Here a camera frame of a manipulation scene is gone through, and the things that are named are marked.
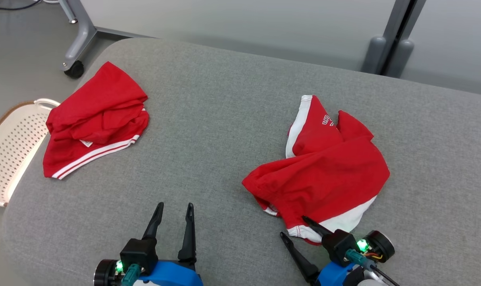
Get thin black floor cable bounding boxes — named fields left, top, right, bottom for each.
left=0, top=0, right=42, bottom=11

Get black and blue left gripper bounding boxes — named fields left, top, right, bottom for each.
left=94, top=202, right=204, bottom=286

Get red shorts with white stripes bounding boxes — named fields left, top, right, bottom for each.
left=43, top=62, right=150, bottom=180

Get grey partition post with feet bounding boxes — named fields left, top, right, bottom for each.
left=362, top=0, right=427, bottom=78

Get left gripper cable teal connector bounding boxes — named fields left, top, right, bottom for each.
left=121, top=263, right=142, bottom=286

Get black caster wheel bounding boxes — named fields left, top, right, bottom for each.
left=64, top=60, right=85, bottom=79

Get right gripper cable teal connector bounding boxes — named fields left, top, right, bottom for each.
left=345, top=248, right=400, bottom=286

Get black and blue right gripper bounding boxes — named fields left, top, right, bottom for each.
left=280, top=216, right=395, bottom=286

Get red and white printed shorts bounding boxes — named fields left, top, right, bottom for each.
left=242, top=95, right=391, bottom=245

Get gripper cable teal connector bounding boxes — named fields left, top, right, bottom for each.
left=345, top=248, right=400, bottom=286
left=121, top=263, right=142, bottom=286

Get grey metal desk leg frame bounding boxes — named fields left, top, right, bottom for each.
left=58, top=0, right=158, bottom=73

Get white perforated laundry basket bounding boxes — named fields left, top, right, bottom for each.
left=0, top=99, right=61, bottom=207

